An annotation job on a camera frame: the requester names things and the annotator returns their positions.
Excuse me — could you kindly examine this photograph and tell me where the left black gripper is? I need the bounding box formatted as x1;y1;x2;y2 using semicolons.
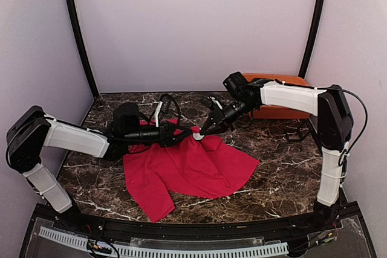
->
125;120;192;147

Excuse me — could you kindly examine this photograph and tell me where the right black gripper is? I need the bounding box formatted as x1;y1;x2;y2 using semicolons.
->
200;97;256;135

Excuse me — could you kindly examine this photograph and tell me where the blue portrait round brooch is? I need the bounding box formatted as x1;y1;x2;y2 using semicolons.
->
192;132;204;141

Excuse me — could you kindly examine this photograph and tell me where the red t-shirt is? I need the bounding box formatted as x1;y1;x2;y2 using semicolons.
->
123;135;259;222

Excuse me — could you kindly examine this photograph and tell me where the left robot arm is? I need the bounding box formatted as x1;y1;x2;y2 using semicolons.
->
5;102;192;231

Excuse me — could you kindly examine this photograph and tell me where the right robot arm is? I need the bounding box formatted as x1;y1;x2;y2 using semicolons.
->
200;71;357;207

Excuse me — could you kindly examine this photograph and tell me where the orange plastic basin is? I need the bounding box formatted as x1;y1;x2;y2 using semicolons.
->
244;73;317;120

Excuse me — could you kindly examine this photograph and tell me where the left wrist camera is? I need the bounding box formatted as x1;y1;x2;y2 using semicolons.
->
153;93;181;127

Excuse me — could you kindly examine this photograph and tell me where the white slotted cable duct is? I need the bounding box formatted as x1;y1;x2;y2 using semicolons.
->
38;227;288;258

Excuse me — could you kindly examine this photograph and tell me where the black front rail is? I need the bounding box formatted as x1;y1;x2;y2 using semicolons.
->
33;202;366;243

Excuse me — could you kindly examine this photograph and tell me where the right black frame post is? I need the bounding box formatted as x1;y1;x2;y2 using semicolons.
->
298;0;324;79

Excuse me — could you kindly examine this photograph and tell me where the black frame post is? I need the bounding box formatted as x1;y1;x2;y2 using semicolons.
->
298;0;324;79
66;0;100;99

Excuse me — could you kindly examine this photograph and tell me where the left black frame post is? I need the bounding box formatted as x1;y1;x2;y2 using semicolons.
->
66;0;100;99

